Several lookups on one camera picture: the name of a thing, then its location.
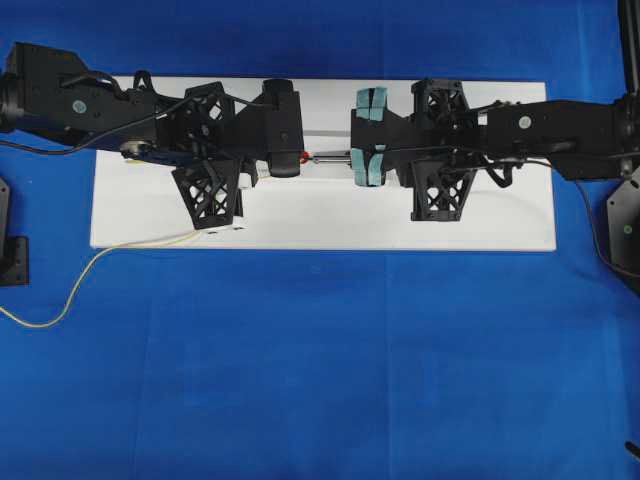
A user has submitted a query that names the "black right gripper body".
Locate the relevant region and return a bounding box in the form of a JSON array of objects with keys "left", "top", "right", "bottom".
[{"left": 383, "top": 108, "right": 498, "bottom": 172}]

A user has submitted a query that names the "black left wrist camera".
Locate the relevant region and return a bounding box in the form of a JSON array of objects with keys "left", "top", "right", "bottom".
[{"left": 262, "top": 79, "right": 305, "bottom": 178}]

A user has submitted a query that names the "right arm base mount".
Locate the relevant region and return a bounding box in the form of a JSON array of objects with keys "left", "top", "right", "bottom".
[{"left": 606, "top": 168, "right": 639, "bottom": 294}]

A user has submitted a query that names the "blue table cloth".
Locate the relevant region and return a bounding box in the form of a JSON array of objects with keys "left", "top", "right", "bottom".
[{"left": 1, "top": 1, "right": 639, "bottom": 479}]

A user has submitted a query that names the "yellow solder wire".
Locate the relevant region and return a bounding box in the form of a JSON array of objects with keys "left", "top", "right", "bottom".
[{"left": 0, "top": 158, "right": 261, "bottom": 330}]

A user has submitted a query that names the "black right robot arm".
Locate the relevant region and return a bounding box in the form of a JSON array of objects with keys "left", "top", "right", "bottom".
[{"left": 350, "top": 78, "right": 639, "bottom": 222}]

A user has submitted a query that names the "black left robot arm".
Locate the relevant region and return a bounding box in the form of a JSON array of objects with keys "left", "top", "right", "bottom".
[{"left": 1, "top": 43, "right": 268, "bottom": 230}]

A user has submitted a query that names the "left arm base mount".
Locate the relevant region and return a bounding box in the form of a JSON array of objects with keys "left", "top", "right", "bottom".
[{"left": 0, "top": 179, "right": 29, "bottom": 287}]

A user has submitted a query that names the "red handled soldering iron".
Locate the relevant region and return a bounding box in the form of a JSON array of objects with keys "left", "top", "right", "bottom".
[{"left": 310, "top": 156, "right": 351, "bottom": 166}]

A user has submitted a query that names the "large white base board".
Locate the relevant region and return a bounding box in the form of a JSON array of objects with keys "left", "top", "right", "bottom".
[{"left": 90, "top": 77, "right": 556, "bottom": 251}]

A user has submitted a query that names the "teal taped right wrist camera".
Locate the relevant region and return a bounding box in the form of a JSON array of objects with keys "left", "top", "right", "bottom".
[{"left": 350, "top": 87, "right": 387, "bottom": 187}]

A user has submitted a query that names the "small raised white plate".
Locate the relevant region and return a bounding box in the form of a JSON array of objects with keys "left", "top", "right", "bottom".
[{"left": 300, "top": 130, "right": 353, "bottom": 181}]

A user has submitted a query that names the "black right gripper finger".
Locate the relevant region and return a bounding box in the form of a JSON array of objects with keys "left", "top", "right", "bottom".
[
  {"left": 411, "top": 161, "right": 475, "bottom": 222},
  {"left": 411, "top": 78, "right": 469, "bottom": 120}
]

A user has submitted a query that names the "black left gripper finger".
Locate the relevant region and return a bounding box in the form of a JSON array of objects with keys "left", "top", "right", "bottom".
[
  {"left": 185, "top": 81, "right": 235, "bottom": 123},
  {"left": 172, "top": 160, "right": 243, "bottom": 230}
]

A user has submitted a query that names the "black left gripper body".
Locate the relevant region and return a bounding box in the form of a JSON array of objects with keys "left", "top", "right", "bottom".
[{"left": 112, "top": 72, "right": 265, "bottom": 175}]

